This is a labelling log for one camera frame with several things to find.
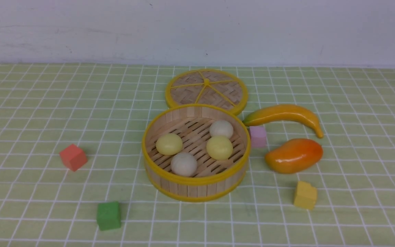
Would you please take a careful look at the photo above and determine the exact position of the white bun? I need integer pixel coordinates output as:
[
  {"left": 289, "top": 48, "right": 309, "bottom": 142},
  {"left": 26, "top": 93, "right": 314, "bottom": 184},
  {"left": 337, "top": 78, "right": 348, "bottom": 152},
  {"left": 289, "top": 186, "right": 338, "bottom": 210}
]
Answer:
[
  {"left": 210, "top": 120, "right": 234, "bottom": 139},
  {"left": 170, "top": 153, "right": 198, "bottom": 177}
]

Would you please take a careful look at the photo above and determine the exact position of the yellow bun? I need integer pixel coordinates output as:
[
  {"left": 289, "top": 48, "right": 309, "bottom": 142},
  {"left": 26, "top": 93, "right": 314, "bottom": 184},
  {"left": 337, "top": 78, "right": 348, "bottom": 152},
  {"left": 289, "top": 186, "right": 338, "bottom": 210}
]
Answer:
[
  {"left": 156, "top": 133, "right": 183, "bottom": 156},
  {"left": 206, "top": 136, "right": 233, "bottom": 161}
]

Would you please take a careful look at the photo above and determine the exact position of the bamboo steamer tray yellow rim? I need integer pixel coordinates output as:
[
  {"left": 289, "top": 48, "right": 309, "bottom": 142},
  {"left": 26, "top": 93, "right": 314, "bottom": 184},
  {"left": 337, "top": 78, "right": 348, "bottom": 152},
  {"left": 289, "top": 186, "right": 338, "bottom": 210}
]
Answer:
[{"left": 141, "top": 104, "right": 251, "bottom": 203}]

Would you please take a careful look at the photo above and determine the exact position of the woven bamboo steamer lid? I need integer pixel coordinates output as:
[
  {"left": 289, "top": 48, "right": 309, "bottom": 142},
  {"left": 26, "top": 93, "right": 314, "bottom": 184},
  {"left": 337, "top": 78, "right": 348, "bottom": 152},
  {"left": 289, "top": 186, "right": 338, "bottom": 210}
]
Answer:
[{"left": 165, "top": 69, "right": 248, "bottom": 115}]

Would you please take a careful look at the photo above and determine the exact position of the pink foam cube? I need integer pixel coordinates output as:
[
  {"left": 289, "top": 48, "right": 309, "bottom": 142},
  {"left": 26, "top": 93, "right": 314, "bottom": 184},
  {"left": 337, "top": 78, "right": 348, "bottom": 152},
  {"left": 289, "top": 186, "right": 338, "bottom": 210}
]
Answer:
[{"left": 249, "top": 125, "right": 267, "bottom": 148}]

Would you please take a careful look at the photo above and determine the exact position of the yellow toy banana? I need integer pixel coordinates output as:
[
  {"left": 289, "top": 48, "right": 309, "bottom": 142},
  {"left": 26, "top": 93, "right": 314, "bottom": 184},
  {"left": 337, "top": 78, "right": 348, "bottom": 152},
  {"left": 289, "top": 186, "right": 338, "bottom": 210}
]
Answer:
[{"left": 242, "top": 104, "right": 324, "bottom": 139}]

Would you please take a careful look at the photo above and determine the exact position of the orange toy mango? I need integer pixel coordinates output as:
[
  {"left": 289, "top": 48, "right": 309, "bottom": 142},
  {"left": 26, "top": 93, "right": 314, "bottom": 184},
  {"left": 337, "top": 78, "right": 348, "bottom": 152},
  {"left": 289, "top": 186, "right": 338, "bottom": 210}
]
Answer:
[{"left": 264, "top": 139, "right": 323, "bottom": 175}]

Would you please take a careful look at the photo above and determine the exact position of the green foam cube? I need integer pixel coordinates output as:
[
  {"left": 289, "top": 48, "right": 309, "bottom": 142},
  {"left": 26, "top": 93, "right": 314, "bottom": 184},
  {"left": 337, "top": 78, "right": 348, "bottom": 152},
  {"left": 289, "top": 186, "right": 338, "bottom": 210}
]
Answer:
[{"left": 97, "top": 201, "right": 121, "bottom": 231}]

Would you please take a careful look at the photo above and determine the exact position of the red foam cube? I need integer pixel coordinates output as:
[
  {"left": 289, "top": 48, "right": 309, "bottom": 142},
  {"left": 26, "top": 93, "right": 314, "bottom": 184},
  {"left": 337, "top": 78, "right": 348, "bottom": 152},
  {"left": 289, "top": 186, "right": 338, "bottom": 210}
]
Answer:
[{"left": 59, "top": 144, "right": 88, "bottom": 172}]

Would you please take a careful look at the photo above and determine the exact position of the yellow foam block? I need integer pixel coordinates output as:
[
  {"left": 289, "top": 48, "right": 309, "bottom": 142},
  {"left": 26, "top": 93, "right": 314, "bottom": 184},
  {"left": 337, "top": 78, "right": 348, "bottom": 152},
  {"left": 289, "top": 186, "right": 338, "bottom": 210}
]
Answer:
[{"left": 293, "top": 181, "right": 318, "bottom": 210}]

